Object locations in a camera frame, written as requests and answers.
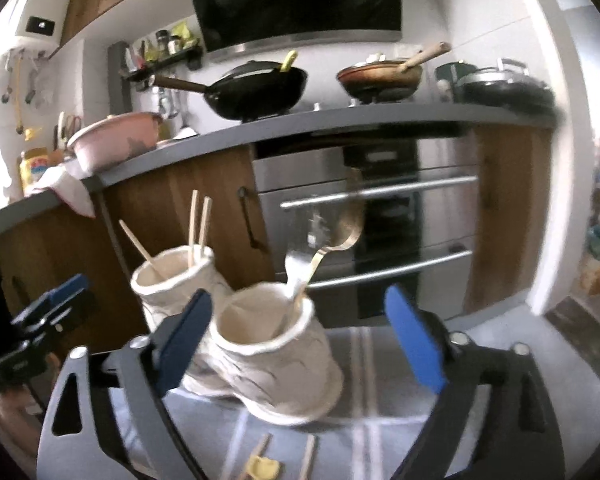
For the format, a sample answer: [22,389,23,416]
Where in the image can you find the grey vertical pipe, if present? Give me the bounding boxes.
[107,42,133,116]

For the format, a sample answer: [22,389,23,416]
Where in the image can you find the brown frying pan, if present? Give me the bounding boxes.
[336,41,452,102]

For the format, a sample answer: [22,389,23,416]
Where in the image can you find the black range hood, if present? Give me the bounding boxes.
[180,0,403,56]

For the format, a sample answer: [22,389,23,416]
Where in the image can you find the gold fork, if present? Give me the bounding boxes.
[290,167,367,311]

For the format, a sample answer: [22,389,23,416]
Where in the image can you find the yellow jar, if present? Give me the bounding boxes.
[19,147,51,196]

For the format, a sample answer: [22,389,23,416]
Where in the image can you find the wooden base cabinet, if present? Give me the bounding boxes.
[462,122,553,313]
[0,145,276,356]

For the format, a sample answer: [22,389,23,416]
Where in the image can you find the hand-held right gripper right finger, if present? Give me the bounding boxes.
[384,283,566,480]

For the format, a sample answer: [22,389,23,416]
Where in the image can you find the dark door mat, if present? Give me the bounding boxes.
[545,297,600,376]

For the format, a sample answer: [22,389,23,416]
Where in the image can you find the black spice rack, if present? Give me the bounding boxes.
[120,45,204,91]

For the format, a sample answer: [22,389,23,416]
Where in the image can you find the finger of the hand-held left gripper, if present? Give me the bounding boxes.
[10,274,91,331]
[27,287,97,351]

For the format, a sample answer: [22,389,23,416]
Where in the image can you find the stainless steel oven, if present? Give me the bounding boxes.
[252,127,481,318]

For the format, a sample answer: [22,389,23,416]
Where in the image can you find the black wok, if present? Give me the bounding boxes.
[152,60,309,122]

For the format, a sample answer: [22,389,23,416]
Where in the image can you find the pink pot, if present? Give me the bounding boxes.
[66,111,163,173]

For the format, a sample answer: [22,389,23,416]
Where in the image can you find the row of seasoning bottles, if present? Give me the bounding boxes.
[127,20,201,63]

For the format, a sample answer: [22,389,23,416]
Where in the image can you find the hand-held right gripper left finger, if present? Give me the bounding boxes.
[36,287,214,480]

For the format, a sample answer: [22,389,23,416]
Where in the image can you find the dark green kettle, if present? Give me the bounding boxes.
[434,61,473,98]

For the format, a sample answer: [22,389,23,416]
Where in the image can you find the hanging metal ladle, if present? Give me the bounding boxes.
[155,87,186,131]

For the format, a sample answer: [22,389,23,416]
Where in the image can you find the scissors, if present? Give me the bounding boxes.
[55,112,83,148]

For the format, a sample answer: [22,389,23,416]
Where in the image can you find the silver fork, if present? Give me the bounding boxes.
[272,212,331,336]

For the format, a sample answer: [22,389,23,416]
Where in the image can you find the yellow gas hose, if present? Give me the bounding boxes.
[12,55,26,133]

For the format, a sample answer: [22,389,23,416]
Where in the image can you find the black electric cooker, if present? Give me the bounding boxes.
[452,58,556,113]

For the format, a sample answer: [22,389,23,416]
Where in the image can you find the yellow plastic spoon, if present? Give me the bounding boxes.
[239,434,272,479]

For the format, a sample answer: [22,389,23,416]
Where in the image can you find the white water heater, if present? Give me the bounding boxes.
[7,0,78,53]

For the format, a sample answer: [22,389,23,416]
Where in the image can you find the white towel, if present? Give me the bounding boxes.
[30,162,97,218]

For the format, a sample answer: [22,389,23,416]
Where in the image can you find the white floral ceramic utensil holder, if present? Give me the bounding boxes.
[130,246,344,427]

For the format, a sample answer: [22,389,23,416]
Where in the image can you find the blue striped tablecloth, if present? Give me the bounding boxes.
[95,327,486,480]

